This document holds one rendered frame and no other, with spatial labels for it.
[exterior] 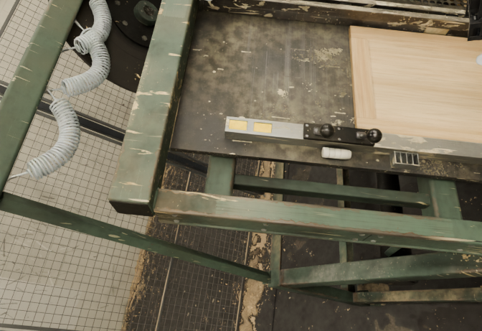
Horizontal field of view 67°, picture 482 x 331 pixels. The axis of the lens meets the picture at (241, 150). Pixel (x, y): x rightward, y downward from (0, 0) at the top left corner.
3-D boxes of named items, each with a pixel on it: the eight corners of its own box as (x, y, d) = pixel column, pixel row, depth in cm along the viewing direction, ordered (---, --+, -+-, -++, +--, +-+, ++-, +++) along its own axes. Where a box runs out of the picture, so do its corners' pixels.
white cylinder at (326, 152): (320, 159, 103) (348, 161, 103) (323, 154, 101) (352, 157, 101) (320, 149, 105) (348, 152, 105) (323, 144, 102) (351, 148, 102)
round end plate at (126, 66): (210, 120, 164) (16, 28, 123) (204, 126, 168) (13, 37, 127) (229, -1, 201) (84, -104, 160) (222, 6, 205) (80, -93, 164)
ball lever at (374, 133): (365, 143, 103) (384, 143, 90) (351, 141, 103) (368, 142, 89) (366, 129, 103) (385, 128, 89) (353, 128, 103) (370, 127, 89)
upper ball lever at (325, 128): (323, 138, 103) (335, 138, 89) (310, 137, 103) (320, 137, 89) (324, 125, 103) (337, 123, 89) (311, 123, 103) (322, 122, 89)
